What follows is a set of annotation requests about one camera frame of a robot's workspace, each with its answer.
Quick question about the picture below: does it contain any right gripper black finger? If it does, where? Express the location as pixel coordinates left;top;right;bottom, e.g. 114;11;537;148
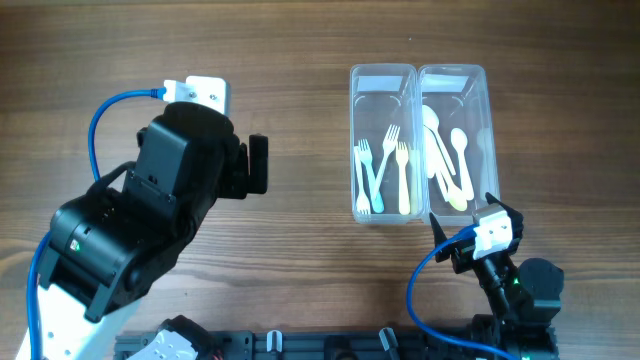
485;192;524;235
429;212;451;263

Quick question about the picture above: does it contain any yellow plastic spoon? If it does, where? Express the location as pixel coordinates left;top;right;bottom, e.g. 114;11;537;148
432;142;467;212

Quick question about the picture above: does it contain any short white plastic fork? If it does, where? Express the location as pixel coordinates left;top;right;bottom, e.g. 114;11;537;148
354;146;371;215

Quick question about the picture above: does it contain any clear plastic container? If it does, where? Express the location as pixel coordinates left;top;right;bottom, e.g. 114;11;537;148
419;64;500;226
349;63;428;224

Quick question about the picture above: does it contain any yellow plastic fork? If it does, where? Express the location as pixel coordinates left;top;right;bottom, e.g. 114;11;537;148
396;142;411;215

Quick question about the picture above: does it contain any thick white plastic spoon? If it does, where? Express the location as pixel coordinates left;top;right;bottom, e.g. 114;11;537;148
450;128;474;201

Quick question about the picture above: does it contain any light blue plastic fork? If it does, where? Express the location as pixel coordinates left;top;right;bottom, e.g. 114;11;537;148
358;139;384;213

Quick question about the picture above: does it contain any long white plastic fork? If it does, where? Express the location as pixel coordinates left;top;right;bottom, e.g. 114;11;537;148
372;124;401;198

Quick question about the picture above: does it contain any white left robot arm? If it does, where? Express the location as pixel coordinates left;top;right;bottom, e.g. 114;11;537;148
20;102;269;359

